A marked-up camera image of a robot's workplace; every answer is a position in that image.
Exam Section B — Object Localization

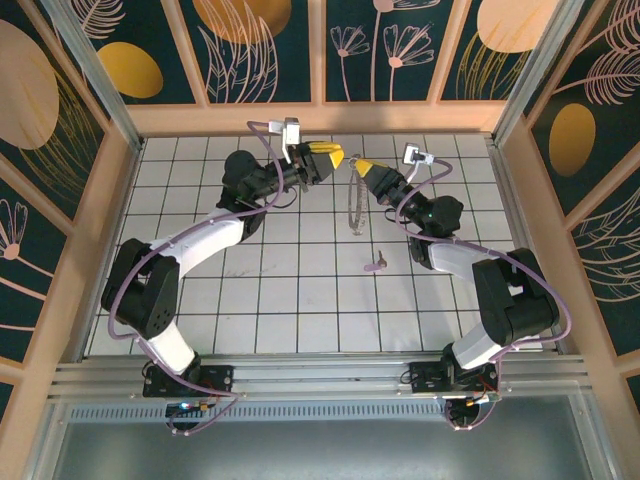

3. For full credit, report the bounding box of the key with purple head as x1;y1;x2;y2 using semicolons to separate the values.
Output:
361;249;390;275

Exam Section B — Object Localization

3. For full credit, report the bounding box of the orange disc and leaves panel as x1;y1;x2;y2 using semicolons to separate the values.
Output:
177;0;317;106

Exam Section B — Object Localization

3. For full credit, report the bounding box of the feather and yellow disc panel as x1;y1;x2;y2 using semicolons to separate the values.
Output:
522;0;640;219
64;0;209;107

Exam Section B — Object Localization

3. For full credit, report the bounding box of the small circuit board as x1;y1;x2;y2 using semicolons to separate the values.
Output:
166;399;211;416

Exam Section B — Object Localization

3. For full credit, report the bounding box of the grey metal sheet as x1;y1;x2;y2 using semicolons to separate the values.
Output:
24;394;619;480

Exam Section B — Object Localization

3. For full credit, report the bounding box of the aluminium table side rail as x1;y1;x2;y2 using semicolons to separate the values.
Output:
74;139;146;362
487;139;571;357

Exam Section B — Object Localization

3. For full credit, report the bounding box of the flower wall panel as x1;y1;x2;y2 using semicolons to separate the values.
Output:
319;0;459;105
0;174;76;369

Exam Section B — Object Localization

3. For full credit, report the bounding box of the aluminium corner post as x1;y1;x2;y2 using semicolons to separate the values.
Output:
491;0;586;149
39;0;147;154

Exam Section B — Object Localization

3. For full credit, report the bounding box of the purple cable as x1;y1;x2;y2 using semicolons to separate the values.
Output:
107;119;291;437
394;158;573;432

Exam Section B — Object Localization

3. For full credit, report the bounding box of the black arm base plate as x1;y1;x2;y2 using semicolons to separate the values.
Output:
142;363;236;399
407;360;501;399

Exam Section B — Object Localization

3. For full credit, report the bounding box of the leaf outline wall panel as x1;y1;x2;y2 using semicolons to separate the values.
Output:
564;182;640;359

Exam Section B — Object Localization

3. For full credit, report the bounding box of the cream disc wall panel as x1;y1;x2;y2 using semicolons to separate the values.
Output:
0;0;110;229
437;0;564;104

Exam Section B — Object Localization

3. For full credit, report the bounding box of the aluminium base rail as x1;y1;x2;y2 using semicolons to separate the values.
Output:
47;352;596;401

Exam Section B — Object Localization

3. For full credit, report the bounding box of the grey slotted cable duct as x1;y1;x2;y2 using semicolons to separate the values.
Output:
64;399;586;424

